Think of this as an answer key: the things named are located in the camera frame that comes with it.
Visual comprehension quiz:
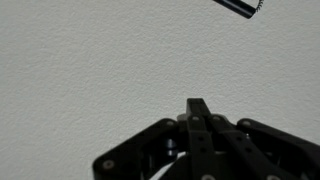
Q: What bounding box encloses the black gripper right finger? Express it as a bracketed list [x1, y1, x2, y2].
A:
[199, 98, 320, 180]

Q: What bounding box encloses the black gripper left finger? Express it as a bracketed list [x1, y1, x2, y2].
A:
[93, 98, 214, 180]

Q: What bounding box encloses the black floor lamp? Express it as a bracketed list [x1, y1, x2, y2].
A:
[213, 0, 258, 20]

